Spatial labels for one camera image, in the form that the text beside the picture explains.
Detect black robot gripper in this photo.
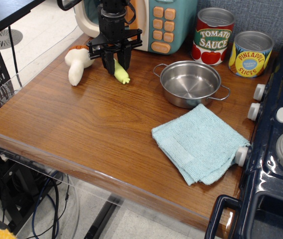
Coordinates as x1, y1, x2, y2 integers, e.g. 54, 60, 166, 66
87, 7, 142, 75

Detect spoon with green handle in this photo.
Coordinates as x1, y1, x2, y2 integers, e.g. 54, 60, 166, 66
114, 59, 130, 85

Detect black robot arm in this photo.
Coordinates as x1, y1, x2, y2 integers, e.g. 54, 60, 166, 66
87, 0, 142, 75

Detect plush white mushroom toy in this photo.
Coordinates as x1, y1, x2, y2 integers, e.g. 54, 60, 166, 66
64, 45, 94, 86

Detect teal toy microwave oven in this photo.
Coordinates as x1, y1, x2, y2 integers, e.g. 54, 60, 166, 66
74, 0, 197, 55

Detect small stainless steel pot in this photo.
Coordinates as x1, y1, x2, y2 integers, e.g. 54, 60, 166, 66
153, 60, 231, 109

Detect tomato sauce can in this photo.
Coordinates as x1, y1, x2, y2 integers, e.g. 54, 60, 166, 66
191, 7, 235, 66

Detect light blue folded cloth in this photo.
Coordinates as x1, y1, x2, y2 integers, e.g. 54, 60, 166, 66
151, 104, 250, 186

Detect pineapple slices can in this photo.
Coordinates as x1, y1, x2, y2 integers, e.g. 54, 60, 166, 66
229, 31, 275, 78

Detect clear acrylic table guard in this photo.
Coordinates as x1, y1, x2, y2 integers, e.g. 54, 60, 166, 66
0, 27, 124, 207

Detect dark blue toy stove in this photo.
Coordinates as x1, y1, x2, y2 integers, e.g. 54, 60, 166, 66
205, 46, 283, 239

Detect blue cable under table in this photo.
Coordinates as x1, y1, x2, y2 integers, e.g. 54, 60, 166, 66
31, 174, 69, 239

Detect black cable under table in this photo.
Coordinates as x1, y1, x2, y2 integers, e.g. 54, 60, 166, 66
26, 174, 70, 239

